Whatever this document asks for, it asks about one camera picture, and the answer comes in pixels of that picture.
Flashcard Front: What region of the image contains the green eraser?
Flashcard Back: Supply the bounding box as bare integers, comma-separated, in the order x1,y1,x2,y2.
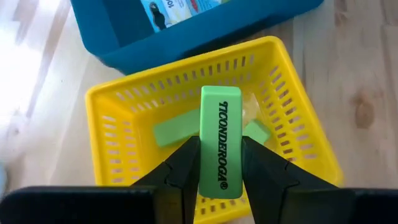
152,108,201,147
242,119,271,146
198,85,243,200

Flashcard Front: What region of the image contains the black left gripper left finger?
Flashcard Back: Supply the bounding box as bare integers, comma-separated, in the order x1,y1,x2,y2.
132,136,201,224

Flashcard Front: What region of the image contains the yellow slotted plastic basket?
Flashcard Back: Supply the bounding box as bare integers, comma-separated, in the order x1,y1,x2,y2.
85,35,345,224

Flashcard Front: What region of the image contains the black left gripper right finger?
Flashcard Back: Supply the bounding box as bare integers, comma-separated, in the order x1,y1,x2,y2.
241,136,355,224

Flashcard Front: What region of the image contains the green blue crayon box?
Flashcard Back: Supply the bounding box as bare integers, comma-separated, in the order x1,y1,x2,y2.
139,0,231,34

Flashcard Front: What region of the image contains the teal plastic bin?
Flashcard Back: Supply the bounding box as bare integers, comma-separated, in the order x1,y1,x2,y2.
70,0,324,75

